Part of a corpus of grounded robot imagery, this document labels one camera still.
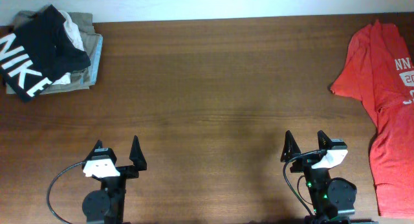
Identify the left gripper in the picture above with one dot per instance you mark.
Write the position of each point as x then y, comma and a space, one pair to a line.
138, 160

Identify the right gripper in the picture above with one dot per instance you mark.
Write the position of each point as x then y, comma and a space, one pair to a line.
294, 149

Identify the red t-shirt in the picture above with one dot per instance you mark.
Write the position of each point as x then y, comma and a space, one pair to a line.
378, 71

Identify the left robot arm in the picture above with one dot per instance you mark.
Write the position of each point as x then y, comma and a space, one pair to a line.
106, 205

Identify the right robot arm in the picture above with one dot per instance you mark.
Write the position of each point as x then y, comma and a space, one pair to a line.
331, 199

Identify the white folded garment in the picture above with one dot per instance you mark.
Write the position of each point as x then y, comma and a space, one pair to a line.
73, 33

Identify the olive folded garment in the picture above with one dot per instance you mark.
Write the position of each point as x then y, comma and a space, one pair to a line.
85, 25

